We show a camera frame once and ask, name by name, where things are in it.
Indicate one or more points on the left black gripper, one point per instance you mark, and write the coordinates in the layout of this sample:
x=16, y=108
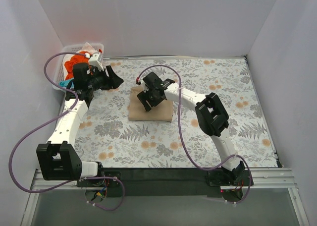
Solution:
x=108, y=78

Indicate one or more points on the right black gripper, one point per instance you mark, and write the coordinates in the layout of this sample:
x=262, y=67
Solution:
x=150, y=95

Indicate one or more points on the beige t shirt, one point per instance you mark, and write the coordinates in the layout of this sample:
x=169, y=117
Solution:
x=137, y=112

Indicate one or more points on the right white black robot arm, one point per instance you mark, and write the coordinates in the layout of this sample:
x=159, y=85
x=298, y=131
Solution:
x=212, y=118

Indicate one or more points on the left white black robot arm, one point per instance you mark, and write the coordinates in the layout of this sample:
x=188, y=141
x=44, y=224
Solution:
x=57, y=158

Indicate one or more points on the orange t shirt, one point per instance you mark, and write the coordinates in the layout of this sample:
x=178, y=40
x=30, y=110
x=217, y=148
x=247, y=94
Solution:
x=68, y=63

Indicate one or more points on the white t shirt in basket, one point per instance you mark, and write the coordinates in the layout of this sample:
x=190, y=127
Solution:
x=88, y=48

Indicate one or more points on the teal t shirt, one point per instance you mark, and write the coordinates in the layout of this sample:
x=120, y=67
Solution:
x=67, y=84

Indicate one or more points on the white plastic laundry basket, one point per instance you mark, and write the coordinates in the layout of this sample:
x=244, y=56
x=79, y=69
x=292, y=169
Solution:
x=59, y=72

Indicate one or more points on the floral patterned table mat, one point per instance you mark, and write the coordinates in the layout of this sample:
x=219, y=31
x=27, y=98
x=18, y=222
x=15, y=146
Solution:
x=106, y=135

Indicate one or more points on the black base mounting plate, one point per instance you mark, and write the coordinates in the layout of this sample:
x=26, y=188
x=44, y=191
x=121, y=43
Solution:
x=165, y=182

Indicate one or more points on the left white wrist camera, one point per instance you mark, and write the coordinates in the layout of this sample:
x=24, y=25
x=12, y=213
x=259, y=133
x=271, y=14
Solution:
x=96, y=60

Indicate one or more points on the aluminium frame rail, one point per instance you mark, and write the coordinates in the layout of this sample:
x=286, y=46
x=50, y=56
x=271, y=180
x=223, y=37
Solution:
x=170, y=197

